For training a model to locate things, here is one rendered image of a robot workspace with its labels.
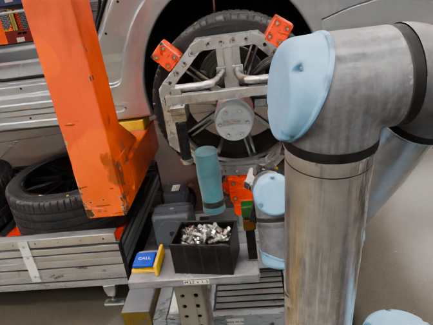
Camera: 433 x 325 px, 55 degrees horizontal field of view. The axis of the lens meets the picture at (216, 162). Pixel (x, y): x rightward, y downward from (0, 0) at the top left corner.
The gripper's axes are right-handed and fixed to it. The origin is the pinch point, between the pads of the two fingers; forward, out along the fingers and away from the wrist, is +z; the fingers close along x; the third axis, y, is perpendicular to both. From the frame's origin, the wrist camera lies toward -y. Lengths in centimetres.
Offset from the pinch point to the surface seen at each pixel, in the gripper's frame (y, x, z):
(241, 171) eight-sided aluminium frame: 1.6, 5.6, 36.4
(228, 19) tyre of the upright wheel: 54, 24, 22
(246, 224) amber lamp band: -12.3, 1.4, 1.1
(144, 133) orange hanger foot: 6, 53, 68
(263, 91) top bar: 29.4, 6.2, 4.2
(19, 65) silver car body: 29, 162, 146
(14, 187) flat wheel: -35, 110, 70
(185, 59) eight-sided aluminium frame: 36, 35, 20
